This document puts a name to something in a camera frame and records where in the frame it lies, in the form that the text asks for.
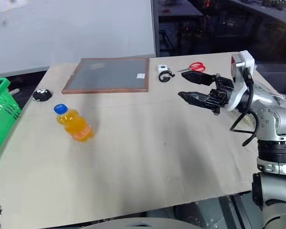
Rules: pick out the large white panel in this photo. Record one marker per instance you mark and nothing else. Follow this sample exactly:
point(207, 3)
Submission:
point(74, 28)

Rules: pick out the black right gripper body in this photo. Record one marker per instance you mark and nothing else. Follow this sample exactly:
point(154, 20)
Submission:
point(221, 93)

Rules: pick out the grey background counter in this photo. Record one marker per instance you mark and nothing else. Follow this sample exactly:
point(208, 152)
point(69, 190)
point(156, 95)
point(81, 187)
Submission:
point(271, 10)

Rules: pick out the small white box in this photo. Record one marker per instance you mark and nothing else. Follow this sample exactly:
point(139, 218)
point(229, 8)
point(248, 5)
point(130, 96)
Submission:
point(162, 67)

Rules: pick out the orange juice bottle blue cap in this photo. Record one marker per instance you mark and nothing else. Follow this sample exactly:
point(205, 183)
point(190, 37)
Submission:
point(76, 125)

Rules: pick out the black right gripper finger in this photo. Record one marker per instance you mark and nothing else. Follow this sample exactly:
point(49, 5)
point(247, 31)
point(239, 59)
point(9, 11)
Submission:
point(196, 99)
point(199, 78)

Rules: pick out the black round pouch white print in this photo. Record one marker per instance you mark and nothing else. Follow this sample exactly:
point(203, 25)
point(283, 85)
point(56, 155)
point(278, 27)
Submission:
point(41, 94)

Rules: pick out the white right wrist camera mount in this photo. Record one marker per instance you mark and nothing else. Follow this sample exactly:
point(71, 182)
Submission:
point(248, 60)

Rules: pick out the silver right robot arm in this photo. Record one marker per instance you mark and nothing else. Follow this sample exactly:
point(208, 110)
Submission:
point(269, 119)

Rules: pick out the grey cylindrical rod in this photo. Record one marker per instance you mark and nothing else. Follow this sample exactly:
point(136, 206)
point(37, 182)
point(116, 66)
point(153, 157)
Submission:
point(14, 91)

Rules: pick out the green plastic shopping basket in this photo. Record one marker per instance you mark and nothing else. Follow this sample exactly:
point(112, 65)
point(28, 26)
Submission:
point(2, 112)

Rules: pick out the wood-framed grey board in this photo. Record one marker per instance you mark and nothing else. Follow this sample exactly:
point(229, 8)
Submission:
point(109, 75)

